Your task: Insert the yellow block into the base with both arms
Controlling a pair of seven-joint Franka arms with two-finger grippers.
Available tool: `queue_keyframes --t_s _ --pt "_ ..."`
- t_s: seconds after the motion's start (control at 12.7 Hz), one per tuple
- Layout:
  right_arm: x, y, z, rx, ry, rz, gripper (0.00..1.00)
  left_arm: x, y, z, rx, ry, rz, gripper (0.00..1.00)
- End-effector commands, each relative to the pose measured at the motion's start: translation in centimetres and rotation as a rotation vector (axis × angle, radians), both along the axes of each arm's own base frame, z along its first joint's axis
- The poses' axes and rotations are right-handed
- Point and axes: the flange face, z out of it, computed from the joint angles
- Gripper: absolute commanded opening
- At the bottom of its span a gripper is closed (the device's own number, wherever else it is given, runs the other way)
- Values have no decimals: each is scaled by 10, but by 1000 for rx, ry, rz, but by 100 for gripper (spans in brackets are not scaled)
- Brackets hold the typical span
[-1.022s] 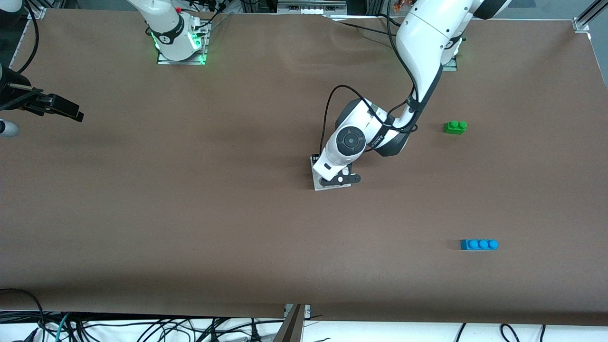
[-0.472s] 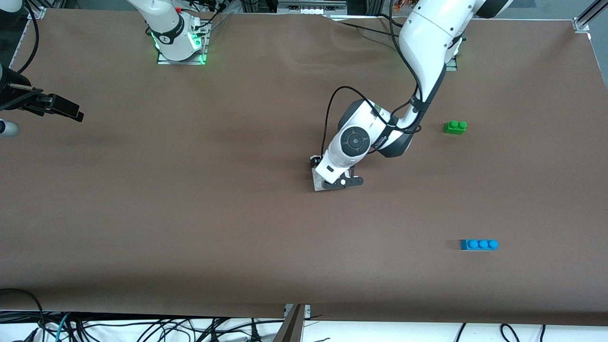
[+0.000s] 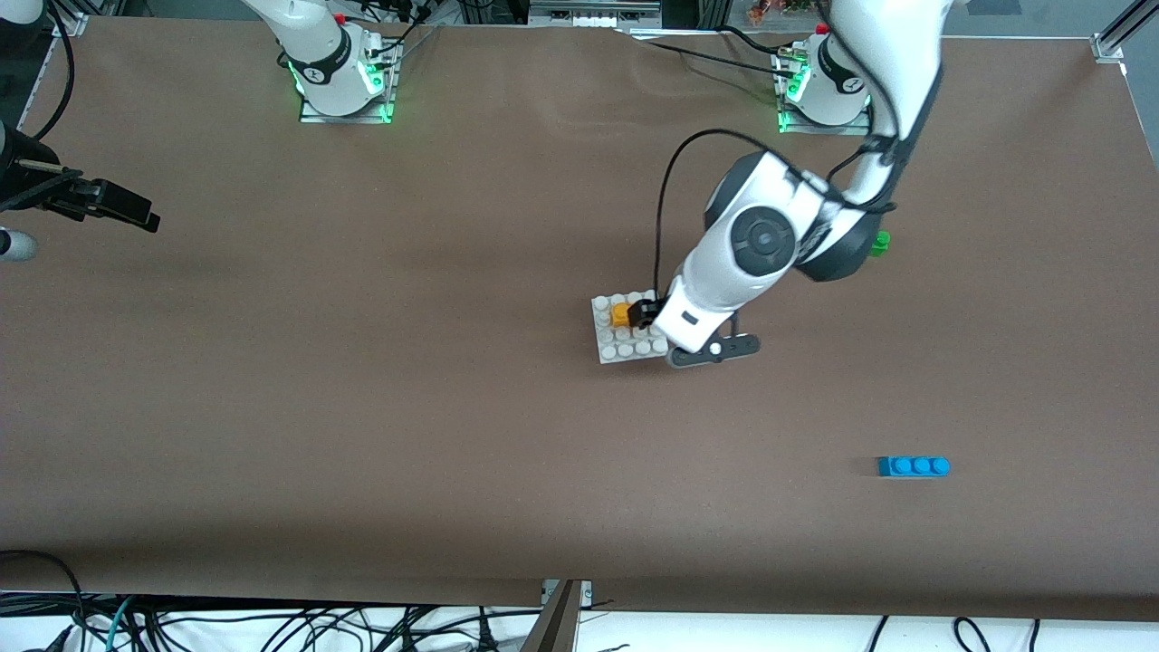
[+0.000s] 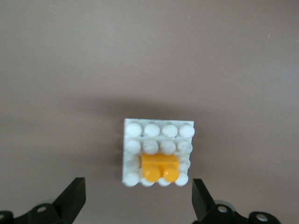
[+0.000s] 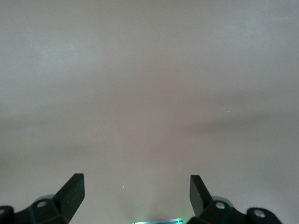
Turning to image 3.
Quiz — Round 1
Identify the white studded base plate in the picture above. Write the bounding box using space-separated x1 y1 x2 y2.
591 290 675 366

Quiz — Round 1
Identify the blue three-stud block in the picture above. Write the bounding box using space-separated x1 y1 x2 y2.
876 455 952 479

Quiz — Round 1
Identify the brown paper table cover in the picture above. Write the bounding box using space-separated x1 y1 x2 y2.
0 16 1159 626

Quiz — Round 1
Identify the grey metal device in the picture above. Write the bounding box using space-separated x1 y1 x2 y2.
528 0 664 30

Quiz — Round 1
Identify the orange red object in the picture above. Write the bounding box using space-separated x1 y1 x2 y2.
747 0 820 24

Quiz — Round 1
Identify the aluminium strut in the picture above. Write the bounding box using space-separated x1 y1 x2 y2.
521 580 594 652

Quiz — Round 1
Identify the aluminium frame rail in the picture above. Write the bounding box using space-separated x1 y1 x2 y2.
0 18 55 173

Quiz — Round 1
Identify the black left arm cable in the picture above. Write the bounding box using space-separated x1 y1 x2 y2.
654 131 897 291

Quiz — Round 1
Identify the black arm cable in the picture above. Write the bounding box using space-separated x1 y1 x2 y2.
16 0 75 141
654 131 897 291

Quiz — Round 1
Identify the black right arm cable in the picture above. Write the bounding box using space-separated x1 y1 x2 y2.
16 0 75 141

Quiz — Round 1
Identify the black cable on table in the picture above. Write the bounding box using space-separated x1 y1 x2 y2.
645 41 798 81
720 25 793 57

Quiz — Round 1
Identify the black looped floor cable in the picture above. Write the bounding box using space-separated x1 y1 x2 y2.
0 550 87 652

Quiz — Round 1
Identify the teal floor cable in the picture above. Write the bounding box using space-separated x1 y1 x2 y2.
77 593 137 652

